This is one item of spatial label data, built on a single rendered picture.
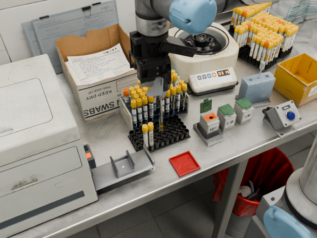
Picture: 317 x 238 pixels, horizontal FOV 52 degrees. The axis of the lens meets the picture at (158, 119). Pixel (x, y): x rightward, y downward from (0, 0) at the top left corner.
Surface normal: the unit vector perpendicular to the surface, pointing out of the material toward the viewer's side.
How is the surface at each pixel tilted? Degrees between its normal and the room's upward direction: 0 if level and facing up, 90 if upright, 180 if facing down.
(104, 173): 0
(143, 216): 0
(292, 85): 90
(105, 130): 0
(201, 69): 90
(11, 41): 90
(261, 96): 90
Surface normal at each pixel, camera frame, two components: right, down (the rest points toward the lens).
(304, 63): -0.86, 0.37
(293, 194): -0.73, -0.50
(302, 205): -0.65, -0.28
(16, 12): 0.44, 0.65
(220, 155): 0.00, -0.69
